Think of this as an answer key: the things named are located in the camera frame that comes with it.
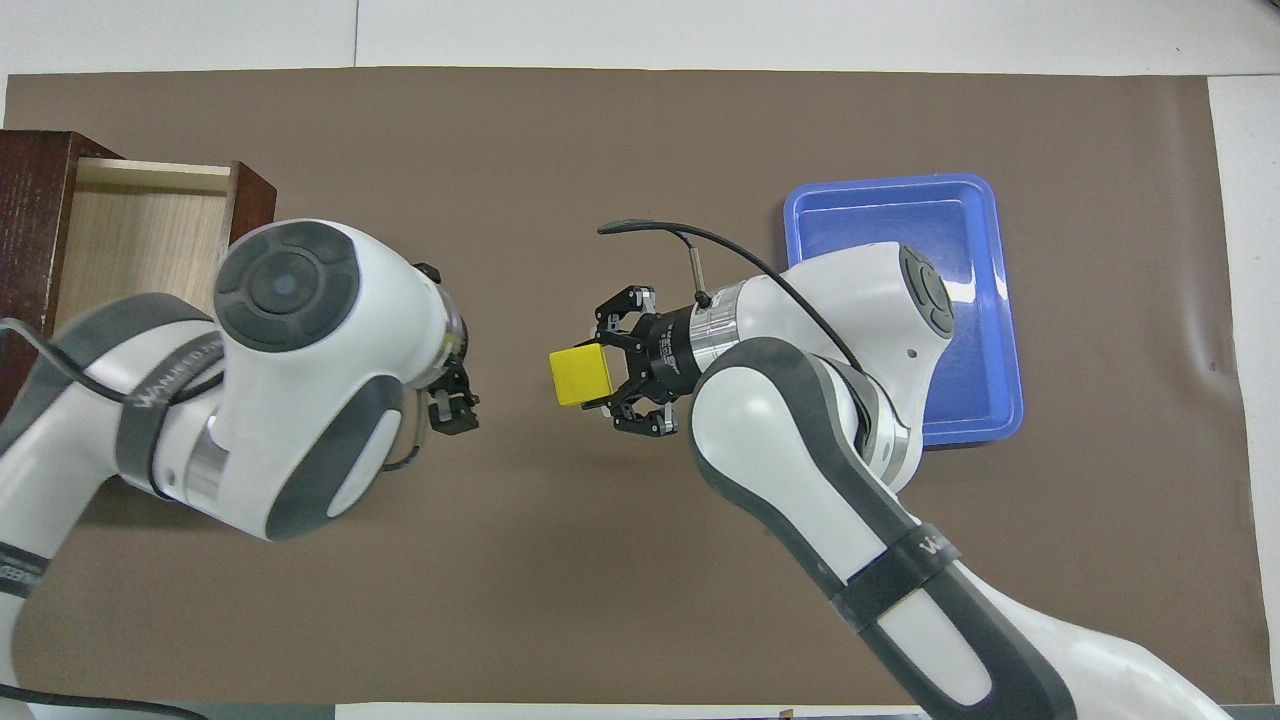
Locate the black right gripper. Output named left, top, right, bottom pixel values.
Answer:
left=597, top=286, right=701, bottom=438

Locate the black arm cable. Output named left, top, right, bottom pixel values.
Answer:
left=598, top=220, right=871, bottom=373
left=0, top=318, right=229, bottom=407

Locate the black floor cable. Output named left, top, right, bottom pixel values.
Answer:
left=0, top=684, right=211, bottom=720

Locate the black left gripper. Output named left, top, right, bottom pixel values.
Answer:
left=413, top=262, right=482, bottom=437

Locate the dark brown wooden cabinet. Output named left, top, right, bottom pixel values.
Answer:
left=0, top=130, right=126, bottom=421

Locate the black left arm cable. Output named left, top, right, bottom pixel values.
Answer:
left=0, top=318, right=229, bottom=407

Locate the wooden drawer with white handle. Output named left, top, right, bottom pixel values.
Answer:
left=50, top=158, right=279, bottom=331

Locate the yellow cube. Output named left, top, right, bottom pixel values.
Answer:
left=548, top=343, right=614, bottom=408

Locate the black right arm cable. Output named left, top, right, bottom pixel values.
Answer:
left=598, top=220, right=871, bottom=373

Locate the blue plastic tray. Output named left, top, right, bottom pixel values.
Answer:
left=783, top=173, right=1025, bottom=448

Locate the brown table mat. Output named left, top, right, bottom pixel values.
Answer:
left=5, top=68, right=1276, bottom=706

